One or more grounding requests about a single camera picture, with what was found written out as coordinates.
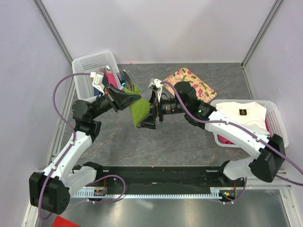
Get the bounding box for blue metallic fork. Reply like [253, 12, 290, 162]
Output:
[116, 72, 126, 87]

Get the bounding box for white laundry basket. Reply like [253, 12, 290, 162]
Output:
[210, 99, 289, 148]

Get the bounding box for floral rectangular tray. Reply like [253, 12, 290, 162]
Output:
[164, 68, 217, 103]

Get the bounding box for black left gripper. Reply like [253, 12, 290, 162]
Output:
[90, 83, 141, 120]

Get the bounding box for pink rolled napkin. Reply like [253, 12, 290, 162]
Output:
[105, 71, 120, 88]

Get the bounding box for green paper napkin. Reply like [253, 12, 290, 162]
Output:
[129, 85, 150, 128]

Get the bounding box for grey slotted cable duct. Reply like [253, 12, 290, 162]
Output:
[72, 187, 235, 199]

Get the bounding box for white folded t-shirt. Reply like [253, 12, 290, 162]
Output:
[215, 102, 269, 135]

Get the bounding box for pink folded garment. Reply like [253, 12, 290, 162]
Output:
[217, 120, 269, 146]

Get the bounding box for blue rolled napkin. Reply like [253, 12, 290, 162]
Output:
[93, 88, 100, 96]

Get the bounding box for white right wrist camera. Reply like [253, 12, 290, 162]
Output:
[148, 78, 163, 102]

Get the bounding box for aluminium rail profile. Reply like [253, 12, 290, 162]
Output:
[35, 169, 292, 190]

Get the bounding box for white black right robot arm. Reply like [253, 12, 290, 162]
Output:
[131, 79, 285, 186]

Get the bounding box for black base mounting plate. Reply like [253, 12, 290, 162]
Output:
[96, 166, 244, 195]

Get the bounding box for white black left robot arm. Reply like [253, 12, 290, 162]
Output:
[29, 85, 141, 215]

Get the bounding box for silver table knife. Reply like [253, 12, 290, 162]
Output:
[122, 70, 133, 91]

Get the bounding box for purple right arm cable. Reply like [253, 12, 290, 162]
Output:
[160, 80, 303, 205]

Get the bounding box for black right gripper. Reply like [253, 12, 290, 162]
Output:
[136, 90, 187, 130]

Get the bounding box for white perforated plastic basket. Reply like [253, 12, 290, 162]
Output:
[72, 51, 122, 102]

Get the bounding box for red sheet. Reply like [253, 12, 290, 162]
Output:
[51, 216, 80, 227]

